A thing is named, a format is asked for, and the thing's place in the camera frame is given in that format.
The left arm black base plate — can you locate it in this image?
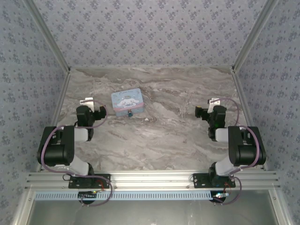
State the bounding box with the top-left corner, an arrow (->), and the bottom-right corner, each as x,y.
68,173 -> 111,189

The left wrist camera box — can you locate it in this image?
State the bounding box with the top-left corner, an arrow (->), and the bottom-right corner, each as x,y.
79,97 -> 95,111

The grey metal lower panel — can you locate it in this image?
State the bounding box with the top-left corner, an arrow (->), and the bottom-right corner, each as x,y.
13,189 -> 290,225

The right arm red wire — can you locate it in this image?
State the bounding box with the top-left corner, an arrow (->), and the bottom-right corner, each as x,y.
223,181 -> 233,195

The aluminium mounting rail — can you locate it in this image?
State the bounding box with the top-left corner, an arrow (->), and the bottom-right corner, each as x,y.
25,170 -> 281,189

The white slotted cable duct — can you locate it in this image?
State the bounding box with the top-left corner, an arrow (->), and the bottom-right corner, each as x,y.
34,190 -> 218,201

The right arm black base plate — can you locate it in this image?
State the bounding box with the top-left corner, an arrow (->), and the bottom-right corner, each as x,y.
192,173 -> 236,189

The aluminium table side rail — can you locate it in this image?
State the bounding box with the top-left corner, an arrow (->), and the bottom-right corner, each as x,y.
231,70 -> 268,171
36,70 -> 71,173

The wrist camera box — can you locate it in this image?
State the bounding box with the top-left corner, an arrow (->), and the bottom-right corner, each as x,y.
207,97 -> 221,113
79,97 -> 95,111

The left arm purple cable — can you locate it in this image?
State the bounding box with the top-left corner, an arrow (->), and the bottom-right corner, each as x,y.
40,99 -> 113,207

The aluminium frame post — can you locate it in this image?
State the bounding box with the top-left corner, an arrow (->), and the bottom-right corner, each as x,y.
24,0 -> 72,72
231,0 -> 280,73

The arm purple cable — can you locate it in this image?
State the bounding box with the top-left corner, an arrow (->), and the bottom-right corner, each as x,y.
212,97 -> 262,206
40,99 -> 113,207

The blue cartoon tin box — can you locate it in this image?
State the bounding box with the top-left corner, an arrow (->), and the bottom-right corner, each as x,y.
111,88 -> 145,117

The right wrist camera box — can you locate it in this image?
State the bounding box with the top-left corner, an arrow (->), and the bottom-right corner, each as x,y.
207,97 -> 221,113

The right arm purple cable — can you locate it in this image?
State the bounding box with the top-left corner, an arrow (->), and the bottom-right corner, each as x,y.
212,97 -> 262,206

